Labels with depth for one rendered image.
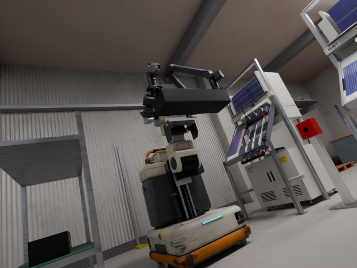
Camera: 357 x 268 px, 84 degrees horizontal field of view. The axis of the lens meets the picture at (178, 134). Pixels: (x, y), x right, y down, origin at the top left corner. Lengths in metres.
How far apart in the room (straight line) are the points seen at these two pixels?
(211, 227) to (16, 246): 2.61
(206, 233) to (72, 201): 2.39
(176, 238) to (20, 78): 3.74
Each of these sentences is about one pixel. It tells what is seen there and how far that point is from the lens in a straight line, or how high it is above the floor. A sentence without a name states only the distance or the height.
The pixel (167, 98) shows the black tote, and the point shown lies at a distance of 1.28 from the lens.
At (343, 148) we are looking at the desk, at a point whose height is 0.49.
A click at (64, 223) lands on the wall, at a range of 3.44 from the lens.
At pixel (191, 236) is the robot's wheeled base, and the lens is 1.45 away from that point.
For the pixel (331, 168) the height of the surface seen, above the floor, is 0.31.
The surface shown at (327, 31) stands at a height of 1.59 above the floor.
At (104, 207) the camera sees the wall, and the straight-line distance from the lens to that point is 3.48.
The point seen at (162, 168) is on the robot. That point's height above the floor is 0.75.
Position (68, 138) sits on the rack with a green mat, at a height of 0.93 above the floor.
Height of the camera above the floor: 0.42
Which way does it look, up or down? 19 degrees up
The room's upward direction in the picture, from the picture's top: 18 degrees counter-clockwise
